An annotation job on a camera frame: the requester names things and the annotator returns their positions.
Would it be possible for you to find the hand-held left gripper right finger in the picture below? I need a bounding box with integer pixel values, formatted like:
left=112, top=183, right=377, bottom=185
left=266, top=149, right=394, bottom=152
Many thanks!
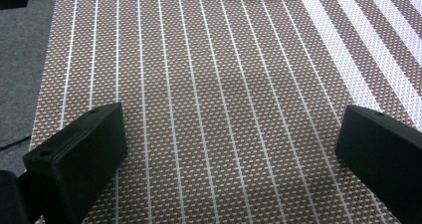
left=334, top=105, right=422, bottom=224

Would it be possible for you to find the brown striped woven placemat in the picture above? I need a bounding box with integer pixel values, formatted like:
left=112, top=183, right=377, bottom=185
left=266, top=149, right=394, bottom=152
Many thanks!
left=29, top=0, right=422, bottom=224

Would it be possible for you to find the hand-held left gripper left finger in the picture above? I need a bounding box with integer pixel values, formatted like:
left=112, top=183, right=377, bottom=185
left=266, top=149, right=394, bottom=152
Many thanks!
left=22, top=102, right=128, bottom=224

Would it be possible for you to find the black cable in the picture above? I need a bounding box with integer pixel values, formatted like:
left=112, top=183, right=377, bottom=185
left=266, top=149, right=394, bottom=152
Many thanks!
left=0, top=134, right=33, bottom=151

